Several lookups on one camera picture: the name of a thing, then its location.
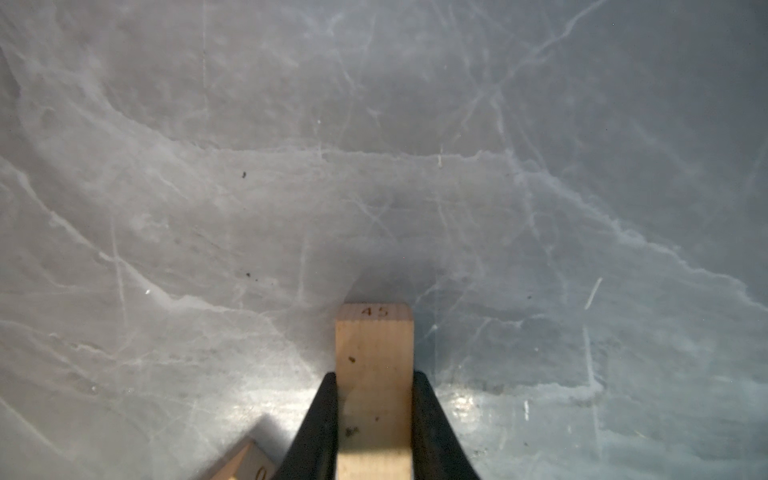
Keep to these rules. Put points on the wood block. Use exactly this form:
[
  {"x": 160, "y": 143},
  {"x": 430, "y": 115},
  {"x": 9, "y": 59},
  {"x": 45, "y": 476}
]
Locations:
[{"x": 374, "y": 366}]

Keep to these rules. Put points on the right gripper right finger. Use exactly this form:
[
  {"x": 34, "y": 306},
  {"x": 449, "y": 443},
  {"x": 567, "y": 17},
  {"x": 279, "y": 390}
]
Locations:
[{"x": 436, "y": 450}]

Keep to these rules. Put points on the wood block angled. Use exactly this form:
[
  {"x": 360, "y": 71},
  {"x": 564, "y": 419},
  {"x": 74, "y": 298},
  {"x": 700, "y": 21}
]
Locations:
[{"x": 249, "y": 463}]

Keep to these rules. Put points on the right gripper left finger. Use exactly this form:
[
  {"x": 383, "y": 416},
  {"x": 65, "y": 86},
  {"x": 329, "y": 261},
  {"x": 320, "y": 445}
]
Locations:
[{"x": 313, "y": 452}]

